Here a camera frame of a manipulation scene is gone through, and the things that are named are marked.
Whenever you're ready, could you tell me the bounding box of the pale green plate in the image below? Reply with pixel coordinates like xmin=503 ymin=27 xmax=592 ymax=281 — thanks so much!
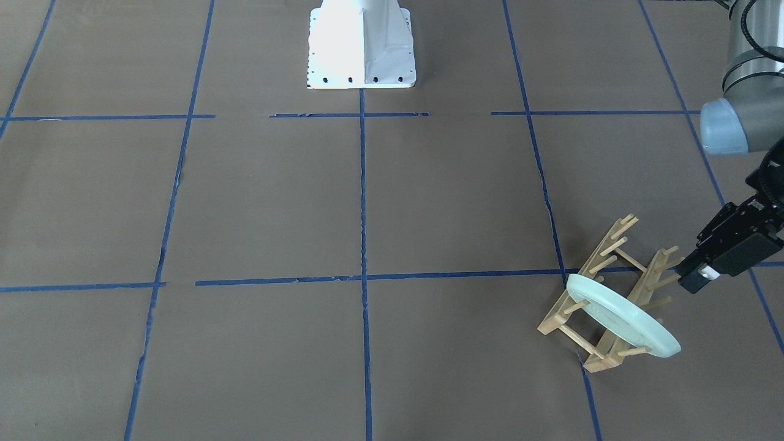
xmin=566 ymin=274 xmax=682 ymax=358

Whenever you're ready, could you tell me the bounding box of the wooden dish rack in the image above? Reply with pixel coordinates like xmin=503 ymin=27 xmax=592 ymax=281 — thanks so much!
xmin=537 ymin=213 xmax=684 ymax=373

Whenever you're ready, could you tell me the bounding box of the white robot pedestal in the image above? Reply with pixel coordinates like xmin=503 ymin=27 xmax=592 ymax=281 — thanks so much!
xmin=306 ymin=1 xmax=417 ymax=89

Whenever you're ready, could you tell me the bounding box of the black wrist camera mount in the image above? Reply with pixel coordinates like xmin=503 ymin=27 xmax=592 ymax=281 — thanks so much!
xmin=745 ymin=138 xmax=783 ymax=217

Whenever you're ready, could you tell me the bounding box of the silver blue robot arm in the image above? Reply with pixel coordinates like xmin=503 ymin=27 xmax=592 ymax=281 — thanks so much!
xmin=676 ymin=1 xmax=783 ymax=293

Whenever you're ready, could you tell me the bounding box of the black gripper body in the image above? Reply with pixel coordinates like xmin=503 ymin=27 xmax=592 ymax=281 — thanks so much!
xmin=695 ymin=195 xmax=782 ymax=276

